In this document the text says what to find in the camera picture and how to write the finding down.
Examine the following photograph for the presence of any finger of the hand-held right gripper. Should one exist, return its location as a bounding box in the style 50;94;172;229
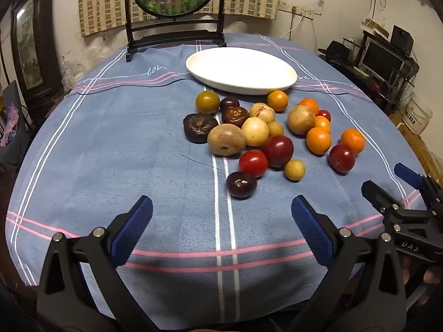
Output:
395;163;443;211
362;180;405;215

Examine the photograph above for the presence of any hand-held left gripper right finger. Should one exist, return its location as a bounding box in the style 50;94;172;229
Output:
292;195;407;332

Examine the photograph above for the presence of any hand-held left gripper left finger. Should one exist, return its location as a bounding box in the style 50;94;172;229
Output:
36;195;158;332

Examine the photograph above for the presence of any red plum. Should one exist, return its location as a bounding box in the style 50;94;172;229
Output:
264;135;294;168
329;143;356;173

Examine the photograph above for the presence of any small yellow-green fruit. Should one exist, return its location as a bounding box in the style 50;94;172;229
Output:
284;159;306;181
266;121;285;138

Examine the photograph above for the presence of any round orange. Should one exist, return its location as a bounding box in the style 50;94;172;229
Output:
306;127;332;155
267;90;289;113

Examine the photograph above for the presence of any dark purple smooth fruit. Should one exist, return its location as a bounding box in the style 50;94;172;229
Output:
226;172;257;199

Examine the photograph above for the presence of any small oval orange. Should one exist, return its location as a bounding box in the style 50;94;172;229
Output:
314;115;331;134

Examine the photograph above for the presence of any tan speckled fruit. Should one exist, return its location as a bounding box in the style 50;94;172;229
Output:
287;105;316;136

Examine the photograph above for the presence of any pale yellow round fruit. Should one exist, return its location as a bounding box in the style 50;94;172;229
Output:
241;117;269;147

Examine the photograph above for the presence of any large orange mandarin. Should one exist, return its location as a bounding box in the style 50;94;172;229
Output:
298;98;319;115

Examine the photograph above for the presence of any large dark wrinkled passion fruit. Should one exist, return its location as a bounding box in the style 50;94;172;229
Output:
183;113;219;144

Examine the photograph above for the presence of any brown tan oval fruit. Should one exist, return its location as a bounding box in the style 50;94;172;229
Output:
207;124;247;156

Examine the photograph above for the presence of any pale fruit with red marks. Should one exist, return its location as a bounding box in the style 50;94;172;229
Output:
249;102;276;123

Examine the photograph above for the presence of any olive green round fruit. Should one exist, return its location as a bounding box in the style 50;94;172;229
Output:
195;90;221;115

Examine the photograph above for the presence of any white oval plate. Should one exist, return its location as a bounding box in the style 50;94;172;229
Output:
186;48;298;96

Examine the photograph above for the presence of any person's right hand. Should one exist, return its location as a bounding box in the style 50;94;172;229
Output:
401;258;443;303

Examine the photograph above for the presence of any cardboard box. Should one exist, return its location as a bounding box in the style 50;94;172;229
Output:
389;111;443;187

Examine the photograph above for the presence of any white plastic bucket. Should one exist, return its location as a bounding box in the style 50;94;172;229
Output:
401;92;433;135

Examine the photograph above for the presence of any blue plaid tablecloth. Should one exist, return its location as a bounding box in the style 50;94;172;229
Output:
5;33;430;322

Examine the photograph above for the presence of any computer monitor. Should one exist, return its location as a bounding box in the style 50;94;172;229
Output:
358;38;405;80

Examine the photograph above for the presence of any black metal desk rack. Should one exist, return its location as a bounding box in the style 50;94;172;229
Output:
318;31;421;108

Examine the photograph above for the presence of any black speaker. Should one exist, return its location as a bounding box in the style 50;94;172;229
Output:
391;25;414;56

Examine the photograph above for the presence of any black hat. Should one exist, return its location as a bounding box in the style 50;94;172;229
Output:
318;40;350;59

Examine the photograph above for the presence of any dark chair purple flower print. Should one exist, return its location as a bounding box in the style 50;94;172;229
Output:
0;81;32;173

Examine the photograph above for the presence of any dark framed picture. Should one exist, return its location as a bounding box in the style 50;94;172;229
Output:
10;0;63;92

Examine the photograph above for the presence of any white wall socket strip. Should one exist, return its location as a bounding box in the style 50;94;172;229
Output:
279;2;314;18

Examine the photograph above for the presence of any beige checked wall curtain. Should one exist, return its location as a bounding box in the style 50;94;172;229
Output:
78;0;282;37

